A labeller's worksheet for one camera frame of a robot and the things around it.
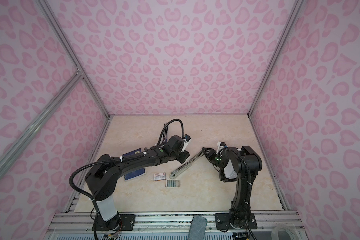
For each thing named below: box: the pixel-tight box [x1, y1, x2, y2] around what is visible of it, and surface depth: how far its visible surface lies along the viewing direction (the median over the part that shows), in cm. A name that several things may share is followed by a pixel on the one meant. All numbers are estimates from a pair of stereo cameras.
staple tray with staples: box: [165, 180, 180, 188], surface depth 88 cm
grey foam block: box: [187, 214, 208, 240], surface depth 71 cm
